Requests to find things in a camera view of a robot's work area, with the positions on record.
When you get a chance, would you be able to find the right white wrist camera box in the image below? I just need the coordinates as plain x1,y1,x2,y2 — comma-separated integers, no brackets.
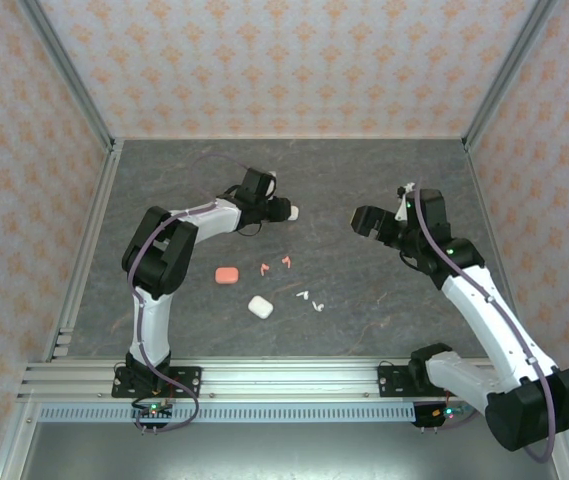
396,182,418,221

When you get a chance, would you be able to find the aluminium table side rail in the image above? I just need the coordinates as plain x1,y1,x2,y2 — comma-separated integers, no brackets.
43,139,126,362
463,139,518,314

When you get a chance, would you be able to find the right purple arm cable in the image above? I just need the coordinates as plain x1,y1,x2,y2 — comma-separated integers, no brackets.
412,174,559,464

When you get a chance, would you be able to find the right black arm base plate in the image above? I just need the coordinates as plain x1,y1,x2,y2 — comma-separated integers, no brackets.
377,364,465,399

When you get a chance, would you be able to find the aluminium mounting rail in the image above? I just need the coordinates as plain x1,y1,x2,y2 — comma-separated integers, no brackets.
16,357,563,401

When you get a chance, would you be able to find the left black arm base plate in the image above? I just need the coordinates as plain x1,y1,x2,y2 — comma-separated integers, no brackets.
111,366,203,399

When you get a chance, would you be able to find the aluminium frame post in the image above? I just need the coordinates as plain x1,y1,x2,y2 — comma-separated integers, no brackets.
462,0,563,151
16,0,118,151

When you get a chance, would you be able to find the grey slotted cable duct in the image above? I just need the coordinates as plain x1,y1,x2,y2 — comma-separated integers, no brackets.
37,404,415,424

